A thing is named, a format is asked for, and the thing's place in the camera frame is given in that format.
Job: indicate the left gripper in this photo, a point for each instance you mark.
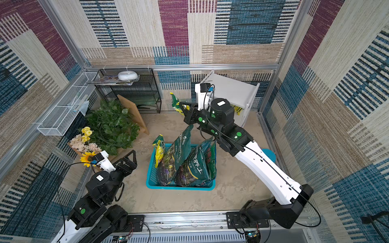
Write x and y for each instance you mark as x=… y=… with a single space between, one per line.
x=130 y=165

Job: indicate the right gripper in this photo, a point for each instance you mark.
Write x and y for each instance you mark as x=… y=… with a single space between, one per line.
x=192 y=113

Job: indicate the green yellow fertilizer bag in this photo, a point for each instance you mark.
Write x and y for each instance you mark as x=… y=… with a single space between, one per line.
x=159 y=145

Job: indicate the dark green soil bag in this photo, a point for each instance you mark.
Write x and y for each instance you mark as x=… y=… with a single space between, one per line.
x=174 y=157
x=197 y=161

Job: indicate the green blue pink soil bag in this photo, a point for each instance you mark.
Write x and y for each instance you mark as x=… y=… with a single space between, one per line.
x=211 y=160

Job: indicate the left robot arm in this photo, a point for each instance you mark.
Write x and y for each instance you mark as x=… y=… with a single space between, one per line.
x=96 y=215

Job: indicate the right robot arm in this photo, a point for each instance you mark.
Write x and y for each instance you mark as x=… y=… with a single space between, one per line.
x=289 y=197

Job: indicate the white metal shelf unit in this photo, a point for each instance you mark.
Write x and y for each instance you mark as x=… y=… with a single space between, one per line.
x=238 y=93

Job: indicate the teal plastic basket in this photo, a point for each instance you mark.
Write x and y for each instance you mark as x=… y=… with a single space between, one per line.
x=180 y=179

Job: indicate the green leafy artificial plant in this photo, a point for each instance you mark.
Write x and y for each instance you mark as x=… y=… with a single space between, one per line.
x=112 y=127

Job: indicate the yellow sunflower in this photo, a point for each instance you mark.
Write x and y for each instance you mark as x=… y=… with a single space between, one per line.
x=87 y=158

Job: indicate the wooden board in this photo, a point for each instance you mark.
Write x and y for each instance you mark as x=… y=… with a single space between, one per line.
x=133 y=110

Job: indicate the small yellow flowers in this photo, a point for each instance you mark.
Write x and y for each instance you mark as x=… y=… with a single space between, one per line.
x=86 y=134

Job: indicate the pale pink flower bouquet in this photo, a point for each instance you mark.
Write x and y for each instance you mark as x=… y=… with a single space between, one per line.
x=81 y=144

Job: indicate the white round device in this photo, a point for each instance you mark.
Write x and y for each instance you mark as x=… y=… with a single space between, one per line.
x=127 y=76

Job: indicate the teal round container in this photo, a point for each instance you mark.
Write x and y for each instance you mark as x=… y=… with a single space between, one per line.
x=270 y=154

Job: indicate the magazine on rack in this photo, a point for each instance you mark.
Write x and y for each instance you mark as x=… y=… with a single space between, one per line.
x=111 y=81

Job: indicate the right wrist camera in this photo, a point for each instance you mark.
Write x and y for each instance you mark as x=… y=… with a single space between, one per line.
x=205 y=94

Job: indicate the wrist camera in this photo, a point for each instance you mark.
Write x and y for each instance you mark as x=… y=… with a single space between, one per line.
x=101 y=160
x=205 y=94

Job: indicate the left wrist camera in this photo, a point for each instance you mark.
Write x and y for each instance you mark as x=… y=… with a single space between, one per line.
x=101 y=160

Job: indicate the black wire mesh rack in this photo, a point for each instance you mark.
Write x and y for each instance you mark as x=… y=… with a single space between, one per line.
x=144 y=93

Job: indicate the white wire wall basket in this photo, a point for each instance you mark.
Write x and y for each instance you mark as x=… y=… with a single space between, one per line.
x=61 y=116

